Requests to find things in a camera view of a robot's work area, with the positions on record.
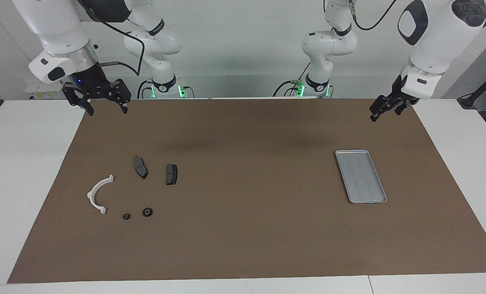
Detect silver metal tray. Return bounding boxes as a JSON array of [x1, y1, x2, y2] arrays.
[[335, 150, 388, 204]]

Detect white power strip box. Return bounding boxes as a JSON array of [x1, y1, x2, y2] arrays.
[[25, 81, 66, 100]]

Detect black stand pole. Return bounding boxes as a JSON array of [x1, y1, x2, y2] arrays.
[[457, 65, 486, 109]]

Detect brown table mat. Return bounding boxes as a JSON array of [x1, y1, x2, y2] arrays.
[[7, 98, 486, 283]]

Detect black right base cable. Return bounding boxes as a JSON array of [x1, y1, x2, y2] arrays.
[[137, 80, 153, 99]]

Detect black base cable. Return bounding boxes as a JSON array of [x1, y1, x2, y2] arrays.
[[137, 80, 153, 99], [273, 61, 311, 97]]

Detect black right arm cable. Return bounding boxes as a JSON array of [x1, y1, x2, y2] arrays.
[[78, 0, 145, 77]]

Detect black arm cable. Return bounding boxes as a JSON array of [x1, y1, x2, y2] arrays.
[[78, 0, 145, 77], [348, 0, 398, 31]]

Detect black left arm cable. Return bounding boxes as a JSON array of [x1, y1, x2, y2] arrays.
[[348, 0, 398, 31]]

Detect white curved plastic bracket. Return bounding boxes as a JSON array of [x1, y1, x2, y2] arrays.
[[87, 175, 115, 215]]

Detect black left base cable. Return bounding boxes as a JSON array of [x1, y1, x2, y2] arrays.
[[273, 61, 311, 97]]

